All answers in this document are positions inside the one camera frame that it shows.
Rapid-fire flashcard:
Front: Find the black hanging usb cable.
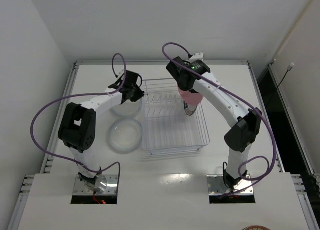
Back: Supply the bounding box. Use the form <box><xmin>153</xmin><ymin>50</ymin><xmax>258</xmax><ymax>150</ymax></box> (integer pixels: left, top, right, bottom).
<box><xmin>276</xmin><ymin>62</ymin><xmax>296</xmax><ymax>91</ymax></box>

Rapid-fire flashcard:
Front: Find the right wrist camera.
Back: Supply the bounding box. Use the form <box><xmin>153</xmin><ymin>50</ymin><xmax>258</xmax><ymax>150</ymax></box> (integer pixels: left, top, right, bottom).
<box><xmin>166</xmin><ymin>56</ymin><xmax>190</xmax><ymax>80</ymax></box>

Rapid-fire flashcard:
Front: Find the white wire dish rack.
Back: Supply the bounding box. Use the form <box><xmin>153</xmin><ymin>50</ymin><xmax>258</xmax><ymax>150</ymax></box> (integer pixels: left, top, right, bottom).
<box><xmin>141</xmin><ymin>78</ymin><xmax>210</xmax><ymax>156</ymax></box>

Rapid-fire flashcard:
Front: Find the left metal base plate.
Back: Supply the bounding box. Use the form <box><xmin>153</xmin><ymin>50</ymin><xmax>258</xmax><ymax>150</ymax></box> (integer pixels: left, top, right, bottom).
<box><xmin>72</xmin><ymin>175</ymin><xmax>118</xmax><ymax>197</ymax></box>

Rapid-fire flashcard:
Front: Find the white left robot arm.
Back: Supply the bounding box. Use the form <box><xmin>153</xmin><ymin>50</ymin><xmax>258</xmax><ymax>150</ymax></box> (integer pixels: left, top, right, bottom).
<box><xmin>58</xmin><ymin>70</ymin><xmax>145</xmax><ymax>193</ymax></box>

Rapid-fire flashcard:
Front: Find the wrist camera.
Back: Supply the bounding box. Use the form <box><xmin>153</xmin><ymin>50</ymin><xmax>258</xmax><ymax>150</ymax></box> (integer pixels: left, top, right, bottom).
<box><xmin>166</xmin><ymin>56</ymin><xmax>190</xmax><ymax>80</ymax></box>
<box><xmin>118</xmin><ymin>69</ymin><xmax>125</xmax><ymax>78</ymax></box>

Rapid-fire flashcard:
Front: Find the blue rimmed glass plate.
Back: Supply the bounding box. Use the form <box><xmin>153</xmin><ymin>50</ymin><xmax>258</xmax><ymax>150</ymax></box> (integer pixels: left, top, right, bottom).
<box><xmin>107</xmin><ymin>118</ymin><xmax>143</xmax><ymax>155</ymax></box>
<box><xmin>110</xmin><ymin>99</ymin><xmax>142</xmax><ymax>118</ymax></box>

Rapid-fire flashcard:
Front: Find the green rimmed white plate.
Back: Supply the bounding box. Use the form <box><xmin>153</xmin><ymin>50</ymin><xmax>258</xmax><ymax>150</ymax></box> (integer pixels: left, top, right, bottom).
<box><xmin>183</xmin><ymin>101</ymin><xmax>198</xmax><ymax>116</ymax></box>

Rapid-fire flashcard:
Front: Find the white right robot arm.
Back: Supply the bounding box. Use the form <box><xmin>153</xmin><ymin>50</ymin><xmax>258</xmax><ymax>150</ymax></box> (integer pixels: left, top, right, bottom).
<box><xmin>174</xmin><ymin>53</ymin><xmax>261</xmax><ymax>190</ymax></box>

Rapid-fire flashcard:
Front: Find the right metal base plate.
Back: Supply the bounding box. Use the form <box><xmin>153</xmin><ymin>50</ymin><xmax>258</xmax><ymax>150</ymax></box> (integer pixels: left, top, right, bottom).
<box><xmin>206</xmin><ymin>175</ymin><xmax>254</xmax><ymax>197</ymax></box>

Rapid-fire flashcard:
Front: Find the metal base plate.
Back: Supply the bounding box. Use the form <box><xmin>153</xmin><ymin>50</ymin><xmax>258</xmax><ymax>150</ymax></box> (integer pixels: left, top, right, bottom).
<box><xmin>206</xmin><ymin>175</ymin><xmax>254</xmax><ymax>197</ymax></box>
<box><xmin>72</xmin><ymin>175</ymin><xmax>118</xmax><ymax>197</ymax></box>

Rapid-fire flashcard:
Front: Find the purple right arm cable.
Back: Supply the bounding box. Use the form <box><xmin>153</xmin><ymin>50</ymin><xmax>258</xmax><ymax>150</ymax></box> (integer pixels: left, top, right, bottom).
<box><xmin>161</xmin><ymin>42</ymin><xmax>278</xmax><ymax>198</ymax></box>

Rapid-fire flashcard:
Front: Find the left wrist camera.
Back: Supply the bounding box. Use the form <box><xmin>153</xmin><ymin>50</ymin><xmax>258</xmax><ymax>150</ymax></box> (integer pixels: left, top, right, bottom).
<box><xmin>118</xmin><ymin>69</ymin><xmax>125</xmax><ymax>78</ymax></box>

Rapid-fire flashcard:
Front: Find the orange rimmed round object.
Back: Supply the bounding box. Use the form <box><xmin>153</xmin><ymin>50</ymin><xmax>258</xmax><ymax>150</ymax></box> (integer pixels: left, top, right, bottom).
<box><xmin>243</xmin><ymin>225</ymin><xmax>270</xmax><ymax>230</ymax></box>

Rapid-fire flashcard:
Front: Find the pink plastic plate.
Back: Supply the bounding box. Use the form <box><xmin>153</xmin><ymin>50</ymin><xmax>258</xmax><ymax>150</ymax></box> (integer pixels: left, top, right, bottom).
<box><xmin>178</xmin><ymin>87</ymin><xmax>204</xmax><ymax>106</ymax></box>

